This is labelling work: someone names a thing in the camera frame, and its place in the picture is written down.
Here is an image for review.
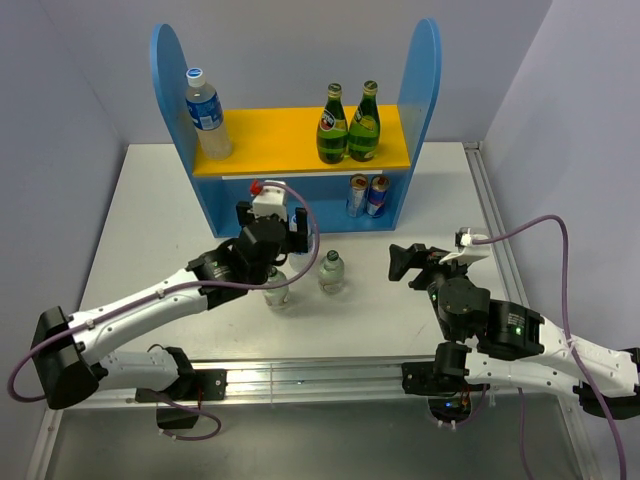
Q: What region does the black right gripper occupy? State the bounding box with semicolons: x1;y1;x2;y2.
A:
386;241;469;304

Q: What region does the plastic water bottle blue label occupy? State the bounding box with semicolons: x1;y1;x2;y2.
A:
288;224;314;273

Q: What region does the green glass bottle red label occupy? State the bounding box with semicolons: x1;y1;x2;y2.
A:
316;83;348;164

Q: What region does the green Perrier glass bottle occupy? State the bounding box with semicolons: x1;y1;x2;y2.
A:
348;80;380;162

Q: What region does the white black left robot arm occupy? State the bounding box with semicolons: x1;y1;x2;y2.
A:
29;198;318;410

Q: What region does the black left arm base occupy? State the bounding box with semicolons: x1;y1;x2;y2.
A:
134;369;227;442

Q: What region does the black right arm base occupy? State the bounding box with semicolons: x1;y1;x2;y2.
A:
401;361;490;432

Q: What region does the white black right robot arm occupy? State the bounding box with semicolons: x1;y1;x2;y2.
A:
388;244;639;420

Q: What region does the blue and yellow shelf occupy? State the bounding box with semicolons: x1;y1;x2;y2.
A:
150;18;442;238

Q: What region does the clear Chang glass bottle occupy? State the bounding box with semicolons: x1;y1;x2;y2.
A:
262;267;289;309
318;250;345;294

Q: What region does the blue silver Red Bull can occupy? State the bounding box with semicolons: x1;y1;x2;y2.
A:
366;175;390;218

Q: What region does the silver blue energy drink can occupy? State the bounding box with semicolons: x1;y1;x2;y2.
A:
346;173;369;218

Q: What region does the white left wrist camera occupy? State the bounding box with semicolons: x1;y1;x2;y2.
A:
249;179;288;221

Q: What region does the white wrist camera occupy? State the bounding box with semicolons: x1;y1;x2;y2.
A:
249;179;288;221
439;227;490;265

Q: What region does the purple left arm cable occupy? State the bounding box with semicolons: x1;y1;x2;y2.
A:
6;187;321;404

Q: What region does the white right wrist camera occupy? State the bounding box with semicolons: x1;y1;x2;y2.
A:
439;227;490;265

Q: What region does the aluminium side rail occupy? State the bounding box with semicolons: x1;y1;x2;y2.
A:
463;142;529;307

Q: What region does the aluminium front rail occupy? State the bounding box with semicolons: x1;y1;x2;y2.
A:
44;349;574;411

